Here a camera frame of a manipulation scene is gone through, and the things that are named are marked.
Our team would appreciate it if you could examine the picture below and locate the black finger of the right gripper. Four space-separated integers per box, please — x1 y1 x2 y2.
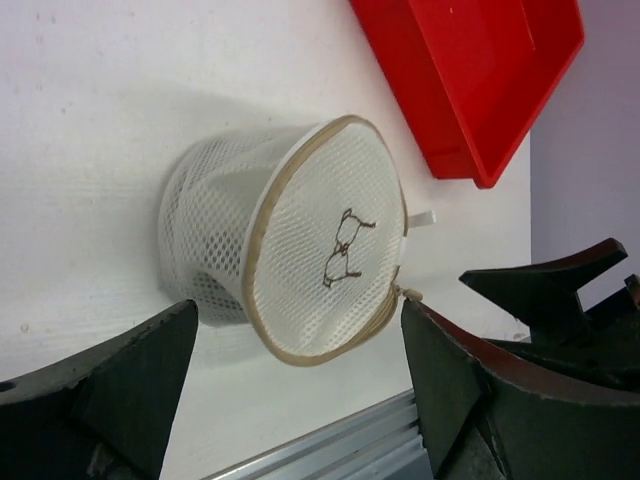
459 238 628 320

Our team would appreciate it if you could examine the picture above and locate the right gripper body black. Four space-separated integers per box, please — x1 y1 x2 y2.
492 274 639 393

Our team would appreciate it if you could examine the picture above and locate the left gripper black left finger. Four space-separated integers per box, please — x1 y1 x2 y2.
1 300 198 479

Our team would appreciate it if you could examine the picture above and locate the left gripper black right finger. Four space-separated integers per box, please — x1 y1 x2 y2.
401 300 639 479

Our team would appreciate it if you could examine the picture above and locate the beige zipper pull tab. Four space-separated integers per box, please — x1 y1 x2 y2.
393 285 423 302

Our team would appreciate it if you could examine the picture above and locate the white mesh laundry bag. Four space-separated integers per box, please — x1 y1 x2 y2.
158 115 435 367

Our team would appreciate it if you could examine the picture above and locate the red plastic tray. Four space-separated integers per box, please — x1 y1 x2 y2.
351 0 585 189

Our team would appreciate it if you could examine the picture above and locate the aluminium mounting rail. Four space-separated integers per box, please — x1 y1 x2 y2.
209 390 432 480

